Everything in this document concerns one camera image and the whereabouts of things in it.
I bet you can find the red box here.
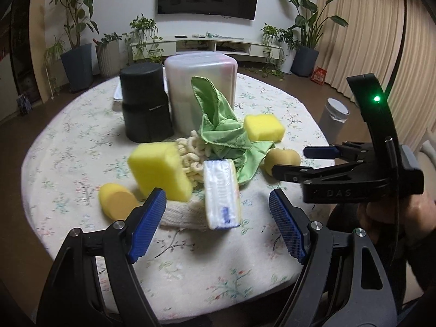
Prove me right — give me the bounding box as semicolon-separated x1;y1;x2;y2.
311;66;327;84

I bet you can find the plant in ribbed white pot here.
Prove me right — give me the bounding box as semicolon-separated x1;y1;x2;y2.
92;32;122;78

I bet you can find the large yellow rectangular sponge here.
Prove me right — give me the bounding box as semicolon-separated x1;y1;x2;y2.
128;142;194;202

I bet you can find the yellow apple-shaped sponge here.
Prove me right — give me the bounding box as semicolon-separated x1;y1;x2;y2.
264;147;301;178

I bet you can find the black storage container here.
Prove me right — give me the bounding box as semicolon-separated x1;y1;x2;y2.
120;63;174;144

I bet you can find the person's right forearm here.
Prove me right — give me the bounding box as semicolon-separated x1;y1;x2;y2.
404;225;436;314

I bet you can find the small yellow rectangular sponge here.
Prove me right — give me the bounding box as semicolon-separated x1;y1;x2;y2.
243;115;286;143

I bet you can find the translucent white storage container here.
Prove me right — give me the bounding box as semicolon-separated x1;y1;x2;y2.
164;52;238;134

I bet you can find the beige curtain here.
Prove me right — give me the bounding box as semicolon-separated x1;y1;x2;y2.
317;0;436;144

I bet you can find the small drooping plant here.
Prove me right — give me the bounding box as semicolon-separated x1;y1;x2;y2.
44;36;67;89

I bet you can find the white television cabinet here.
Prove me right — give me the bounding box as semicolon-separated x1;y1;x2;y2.
131;36;285;65

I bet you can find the white cylindrical bin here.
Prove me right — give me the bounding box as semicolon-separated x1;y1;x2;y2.
318;98;350;144

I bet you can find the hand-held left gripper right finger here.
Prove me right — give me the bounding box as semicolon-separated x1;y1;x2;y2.
268;188;399;327

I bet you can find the cream chenille sponge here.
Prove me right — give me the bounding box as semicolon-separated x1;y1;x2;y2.
175;130;208;188

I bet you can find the tall plant in blue pot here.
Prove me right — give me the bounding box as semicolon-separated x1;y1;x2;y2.
44;0;99;92

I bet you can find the person's right hand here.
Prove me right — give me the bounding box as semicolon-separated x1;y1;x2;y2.
356;194;436;246

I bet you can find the large-leaf plant in dark pot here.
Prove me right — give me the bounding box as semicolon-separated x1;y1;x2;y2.
275;0;350;77

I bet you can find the round floral tablecloth table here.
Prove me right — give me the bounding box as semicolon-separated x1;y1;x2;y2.
20;71;341;323

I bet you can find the white knitted cloth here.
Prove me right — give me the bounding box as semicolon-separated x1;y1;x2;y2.
158;191;213;232

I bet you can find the green cloth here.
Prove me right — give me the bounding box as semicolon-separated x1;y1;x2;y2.
191;76;276;184

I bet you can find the white plastic-wrapped packet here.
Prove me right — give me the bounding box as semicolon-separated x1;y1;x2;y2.
203;159;243;230

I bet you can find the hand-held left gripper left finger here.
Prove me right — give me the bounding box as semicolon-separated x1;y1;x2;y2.
36;187;167;327

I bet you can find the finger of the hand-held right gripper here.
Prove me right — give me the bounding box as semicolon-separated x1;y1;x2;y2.
272;158;373;183
302;142;375;161

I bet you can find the yellow round sponge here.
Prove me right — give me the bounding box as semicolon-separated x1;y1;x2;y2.
98;183;141;221

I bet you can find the bushy green plant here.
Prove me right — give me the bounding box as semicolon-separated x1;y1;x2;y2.
124;14;164;65

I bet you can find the small plant in white pot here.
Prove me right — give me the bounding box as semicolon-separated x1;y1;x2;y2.
261;23;301;75

